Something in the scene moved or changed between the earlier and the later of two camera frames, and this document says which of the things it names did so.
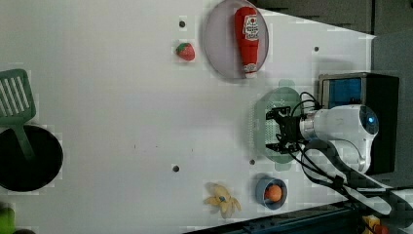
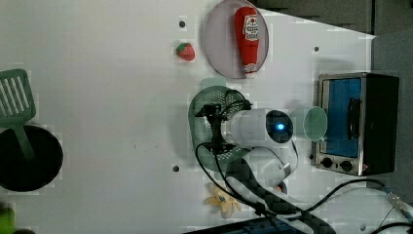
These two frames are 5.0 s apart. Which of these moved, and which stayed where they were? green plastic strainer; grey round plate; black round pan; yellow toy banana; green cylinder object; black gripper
Moved: green plastic strainer; black gripper
Stayed: yellow toy banana; green cylinder object; grey round plate; black round pan
